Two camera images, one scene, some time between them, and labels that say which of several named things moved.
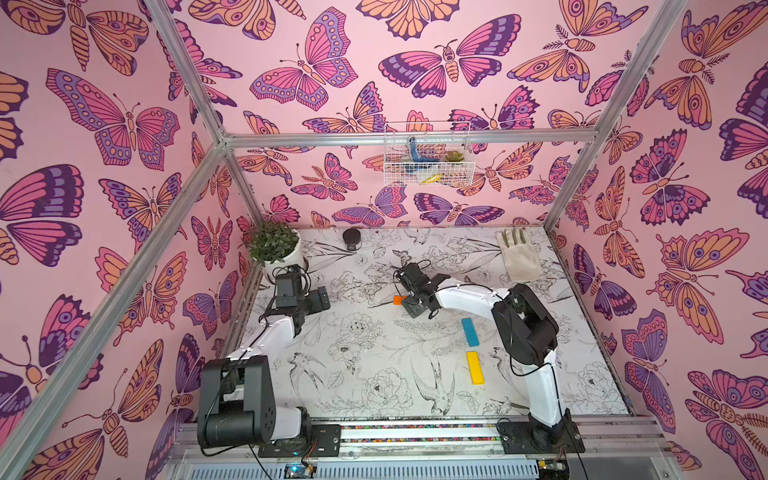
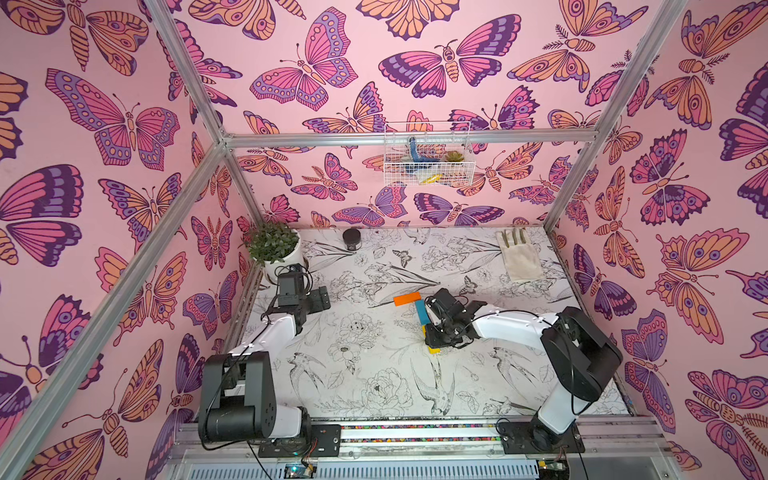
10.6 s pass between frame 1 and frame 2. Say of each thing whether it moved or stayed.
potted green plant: stayed
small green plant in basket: stayed
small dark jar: stayed
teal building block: moved
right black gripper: moved
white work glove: stayed
